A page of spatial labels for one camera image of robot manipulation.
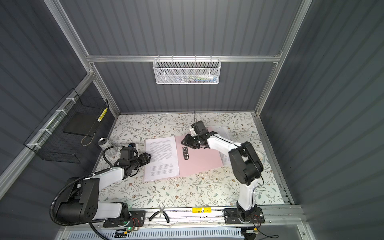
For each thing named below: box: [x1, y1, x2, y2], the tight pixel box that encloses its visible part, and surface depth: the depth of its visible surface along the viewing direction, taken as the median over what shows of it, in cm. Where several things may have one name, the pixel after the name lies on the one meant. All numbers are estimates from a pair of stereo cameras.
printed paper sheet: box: [144, 135, 180, 182], surface depth 96 cm
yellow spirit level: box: [192, 207, 212, 213], surface depth 77 cm
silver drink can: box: [97, 137, 109, 146], surface depth 88 cm
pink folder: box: [174, 135, 223, 176], surface depth 94 cm
